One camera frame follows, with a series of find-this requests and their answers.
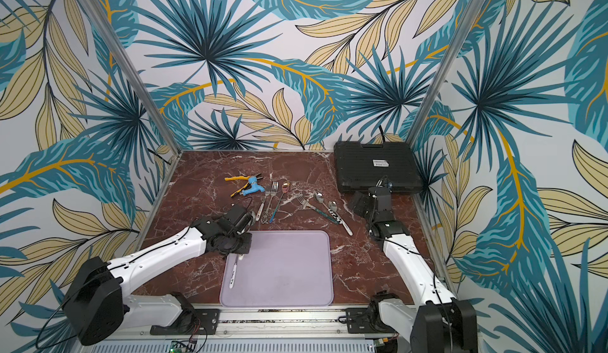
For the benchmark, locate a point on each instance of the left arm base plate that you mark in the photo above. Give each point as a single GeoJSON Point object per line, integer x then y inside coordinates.
{"type": "Point", "coordinates": [190, 321]}

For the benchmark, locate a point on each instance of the black tool case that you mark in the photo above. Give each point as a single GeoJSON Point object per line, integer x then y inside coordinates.
{"type": "Point", "coordinates": [361, 166]}

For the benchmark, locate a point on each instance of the blue glue gun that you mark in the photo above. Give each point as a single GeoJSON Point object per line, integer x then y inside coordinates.
{"type": "Point", "coordinates": [252, 187]}

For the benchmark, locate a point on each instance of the white Pochacco handle spoon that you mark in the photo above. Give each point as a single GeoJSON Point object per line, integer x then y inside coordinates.
{"type": "Point", "coordinates": [333, 205]}

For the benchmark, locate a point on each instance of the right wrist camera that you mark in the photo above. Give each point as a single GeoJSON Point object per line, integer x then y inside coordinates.
{"type": "Point", "coordinates": [382, 182]}

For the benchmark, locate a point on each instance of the yellow handled pliers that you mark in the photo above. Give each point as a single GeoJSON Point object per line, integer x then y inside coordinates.
{"type": "Point", "coordinates": [238, 192]}

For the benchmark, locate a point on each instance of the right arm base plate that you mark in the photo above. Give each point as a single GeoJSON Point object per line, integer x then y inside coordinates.
{"type": "Point", "coordinates": [386, 313]}

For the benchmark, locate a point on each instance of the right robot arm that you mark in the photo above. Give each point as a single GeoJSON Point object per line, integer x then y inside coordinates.
{"type": "Point", "coordinates": [437, 321]}

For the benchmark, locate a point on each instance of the green handle fork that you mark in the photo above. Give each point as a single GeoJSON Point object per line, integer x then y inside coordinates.
{"type": "Point", "coordinates": [306, 205]}

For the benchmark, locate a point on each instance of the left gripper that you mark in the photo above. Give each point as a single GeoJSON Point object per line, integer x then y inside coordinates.
{"type": "Point", "coordinates": [245, 248]}

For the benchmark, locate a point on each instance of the aluminium front rail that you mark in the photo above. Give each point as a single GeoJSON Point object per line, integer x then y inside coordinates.
{"type": "Point", "coordinates": [312, 330]}

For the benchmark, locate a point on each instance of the lilac placemat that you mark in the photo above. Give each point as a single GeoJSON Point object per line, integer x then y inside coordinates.
{"type": "Point", "coordinates": [284, 269]}

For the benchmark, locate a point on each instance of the white Pochacco handle fork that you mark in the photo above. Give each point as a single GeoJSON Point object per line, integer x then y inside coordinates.
{"type": "Point", "coordinates": [234, 270]}

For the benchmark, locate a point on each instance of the cow pattern handle spoon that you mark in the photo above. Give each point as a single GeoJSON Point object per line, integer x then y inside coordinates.
{"type": "Point", "coordinates": [320, 198]}

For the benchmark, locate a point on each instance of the rainbow iridescent spoon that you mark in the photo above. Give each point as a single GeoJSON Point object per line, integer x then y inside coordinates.
{"type": "Point", "coordinates": [284, 190]}

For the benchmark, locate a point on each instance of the ornate silver fork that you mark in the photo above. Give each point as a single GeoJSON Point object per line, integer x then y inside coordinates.
{"type": "Point", "coordinates": [274, 190]}

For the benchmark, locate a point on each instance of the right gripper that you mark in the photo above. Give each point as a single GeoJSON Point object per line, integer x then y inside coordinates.
{"type": "Point", "coordinates": [366, 202]}

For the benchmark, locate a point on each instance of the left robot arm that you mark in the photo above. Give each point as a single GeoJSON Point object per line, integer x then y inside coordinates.
{"type": "Point", "coordinates": [101, 300]}

